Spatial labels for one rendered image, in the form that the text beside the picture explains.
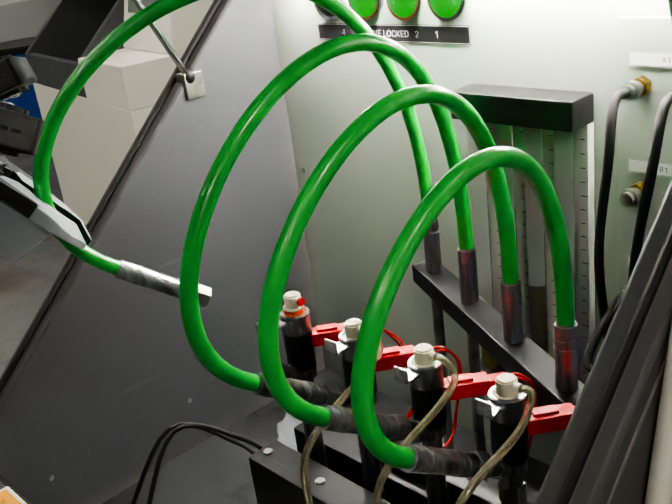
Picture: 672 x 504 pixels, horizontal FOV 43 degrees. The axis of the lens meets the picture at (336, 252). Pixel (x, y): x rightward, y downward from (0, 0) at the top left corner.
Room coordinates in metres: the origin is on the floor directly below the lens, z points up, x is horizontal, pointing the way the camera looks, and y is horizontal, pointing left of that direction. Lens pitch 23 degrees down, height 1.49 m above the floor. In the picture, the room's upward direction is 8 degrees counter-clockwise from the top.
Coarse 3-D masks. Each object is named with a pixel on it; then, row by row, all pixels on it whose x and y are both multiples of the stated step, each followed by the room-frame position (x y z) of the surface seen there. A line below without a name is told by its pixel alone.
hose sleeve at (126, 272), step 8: (120, 264) 0.74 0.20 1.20; (128, 264) 0.74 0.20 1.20; (120, 272) 0.73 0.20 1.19; (128, 272) 0.73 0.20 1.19; (136, 272) 0.74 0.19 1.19; (144, 272) 0.74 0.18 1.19; (152, 272) 0.75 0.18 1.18; (128, 280) 0.73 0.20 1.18; (136, 280) 0.73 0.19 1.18; (144, 280) 0.74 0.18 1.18; (152, 280) 0.74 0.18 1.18; (160, 280) 0.74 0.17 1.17; (168, 280) 0.75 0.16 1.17; (176, 280) 0.75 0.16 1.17; (152, 288) 0.74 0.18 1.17; (160, 288) 0.74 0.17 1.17; (168, 288) 0.74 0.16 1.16; (176, 288) 0.75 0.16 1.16; (176, 296) 0.75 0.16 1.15
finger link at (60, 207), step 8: (16, 176) 0.75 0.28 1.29; (24, 176) 0.76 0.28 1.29; (24, 184) 0.74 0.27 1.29; (32, 184) 0.75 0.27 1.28; (32, 192) 0.74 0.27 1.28; (56, 200) 0.75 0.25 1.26; (56, 208) 0.74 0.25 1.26; (64, 208) 0.74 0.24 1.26; (72, 216) 0.74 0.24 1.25; (80, 224) 0.74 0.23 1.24; (88, 240) 0.73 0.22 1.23
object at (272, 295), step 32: (416, 96) 0.59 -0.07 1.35; (448, 96) 0.62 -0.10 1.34; (352, 128) 0.56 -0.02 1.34; (480, 128) 0.64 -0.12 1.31; (320, 160) 0.54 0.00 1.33; (320, 192) 0.53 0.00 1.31; (288, 224) 0.51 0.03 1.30; (512, 224) 0.66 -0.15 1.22; (288, 256) 0.50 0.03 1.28; (512, 256) 0.66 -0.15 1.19; (512, 288) 0.66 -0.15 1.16; (512, 320) 0.66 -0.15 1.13; (288, 384) 0.49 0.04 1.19; (320, 416) 0.51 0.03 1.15; (352, 416) 0.53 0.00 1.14; (384, 416) 0.55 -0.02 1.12
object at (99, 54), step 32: (160, 0) 0.76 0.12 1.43; (192, 0) 0.77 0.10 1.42; (320, 0) 0.81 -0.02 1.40; (128, 32) 0.75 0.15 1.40; (96, 64) 0.74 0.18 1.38; (384, 64) 0.83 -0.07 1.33; (64, 96) 0.73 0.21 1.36; (416, 128) 0.83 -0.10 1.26; (416, 160) 0.84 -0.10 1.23; (96, 256) 0.73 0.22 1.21
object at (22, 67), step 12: (0, 60) 0.74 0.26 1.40; (12, 60) 0.73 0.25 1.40; (24, 60) 0.75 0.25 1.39; (0, 72) 0.73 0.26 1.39; (12, 72) 0.73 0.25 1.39; (24, 72) 0.74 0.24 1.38; (0, 84) 0.73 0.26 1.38; (12, 84) 0.73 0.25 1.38; (24, 84) 0.74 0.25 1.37; (0, 96) 0.74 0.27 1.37; (12, 96) 0.74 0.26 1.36
